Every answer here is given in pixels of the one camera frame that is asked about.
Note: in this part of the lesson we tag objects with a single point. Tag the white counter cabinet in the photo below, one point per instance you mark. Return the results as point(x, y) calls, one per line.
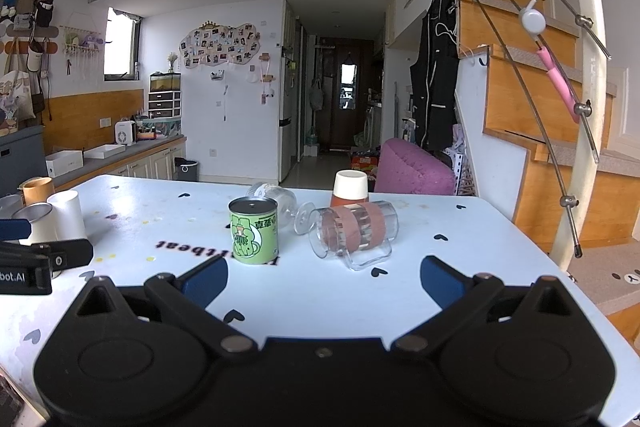
point(132, 155)

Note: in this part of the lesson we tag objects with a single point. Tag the white and brown paper cup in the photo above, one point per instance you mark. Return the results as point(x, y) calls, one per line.
point(349, 186)

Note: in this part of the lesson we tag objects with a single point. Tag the white small appliance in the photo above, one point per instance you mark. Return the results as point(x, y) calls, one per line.
point(125, 132)

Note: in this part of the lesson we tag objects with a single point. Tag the clear mug with brown sleeve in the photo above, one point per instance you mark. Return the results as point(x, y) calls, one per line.
point(359, 235)

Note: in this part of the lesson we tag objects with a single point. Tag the white stair railing post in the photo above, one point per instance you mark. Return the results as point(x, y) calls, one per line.
point(591, 112)

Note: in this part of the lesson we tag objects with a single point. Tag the purple pouf seat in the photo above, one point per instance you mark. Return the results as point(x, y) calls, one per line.
point(404, 168)

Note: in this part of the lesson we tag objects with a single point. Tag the wooden staircase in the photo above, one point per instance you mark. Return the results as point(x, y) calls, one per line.
point(522, 144)

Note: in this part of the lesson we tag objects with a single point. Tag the clear wine glass lying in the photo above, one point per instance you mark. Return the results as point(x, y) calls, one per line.
point(291, 213)

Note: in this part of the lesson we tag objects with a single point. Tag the black trash bin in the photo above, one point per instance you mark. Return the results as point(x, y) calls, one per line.
point(186, 169)

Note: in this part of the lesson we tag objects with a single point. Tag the black hanging coat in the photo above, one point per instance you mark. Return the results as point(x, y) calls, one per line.
point(434, 77)

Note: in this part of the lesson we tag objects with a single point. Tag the green printed metal cup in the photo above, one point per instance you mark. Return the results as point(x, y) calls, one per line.
point(254, 229)

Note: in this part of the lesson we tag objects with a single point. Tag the white flat box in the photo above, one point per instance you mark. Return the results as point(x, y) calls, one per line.
point(64, 161)

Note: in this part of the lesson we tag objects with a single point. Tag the grey tumbler cup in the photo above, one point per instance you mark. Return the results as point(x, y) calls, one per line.
point(9, 204)

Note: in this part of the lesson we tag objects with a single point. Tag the orange-brown paper cup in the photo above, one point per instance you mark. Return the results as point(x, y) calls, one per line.
point(37, 189)

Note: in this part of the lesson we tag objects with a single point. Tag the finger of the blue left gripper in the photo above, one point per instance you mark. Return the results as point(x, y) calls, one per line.
point(14, 229)

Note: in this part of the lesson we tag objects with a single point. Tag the cream steel-rimmed cup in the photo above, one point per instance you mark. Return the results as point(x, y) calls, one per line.
point(41, 218)

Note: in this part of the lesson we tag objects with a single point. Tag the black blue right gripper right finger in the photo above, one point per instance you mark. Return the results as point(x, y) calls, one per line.
point(463, 301)

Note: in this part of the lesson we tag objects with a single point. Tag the small drawer organizer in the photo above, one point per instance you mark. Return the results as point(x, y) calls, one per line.
point(164, 98)

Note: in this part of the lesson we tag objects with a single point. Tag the cloud-shaped photo board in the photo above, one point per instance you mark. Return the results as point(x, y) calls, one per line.
point(212, 45)

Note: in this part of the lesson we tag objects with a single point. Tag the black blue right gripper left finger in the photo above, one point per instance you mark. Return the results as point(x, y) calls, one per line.
point(182, 302)

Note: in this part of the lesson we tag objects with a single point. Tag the grey storage box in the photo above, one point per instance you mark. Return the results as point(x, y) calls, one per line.
point(22, 158)

